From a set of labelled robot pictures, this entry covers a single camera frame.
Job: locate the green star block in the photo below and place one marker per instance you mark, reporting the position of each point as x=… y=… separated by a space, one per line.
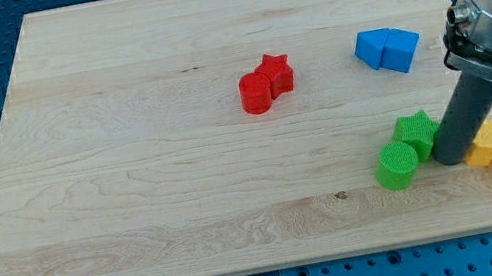
x=417 y=130

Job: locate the red star block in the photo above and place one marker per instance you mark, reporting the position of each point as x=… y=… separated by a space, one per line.
x=278 y=72

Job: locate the red cylinder block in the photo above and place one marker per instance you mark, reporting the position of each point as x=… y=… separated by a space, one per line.
x=254 y=90

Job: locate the wooden board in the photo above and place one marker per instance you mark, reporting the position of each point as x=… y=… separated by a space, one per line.
x=124 y=149

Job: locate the green cylinder block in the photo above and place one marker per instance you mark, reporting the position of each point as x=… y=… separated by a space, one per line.
x=397 y=165

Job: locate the blue triangular block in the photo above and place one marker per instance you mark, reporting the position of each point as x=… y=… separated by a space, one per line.
x=370 y=45

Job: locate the blue cube block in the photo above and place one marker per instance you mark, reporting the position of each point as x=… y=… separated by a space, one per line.
x=399 y=50

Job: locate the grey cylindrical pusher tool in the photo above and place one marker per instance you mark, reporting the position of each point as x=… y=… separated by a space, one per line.
x=469 y=105

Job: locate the yellow hexagon block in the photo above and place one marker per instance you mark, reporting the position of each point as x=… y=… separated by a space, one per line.
x=479 y=152

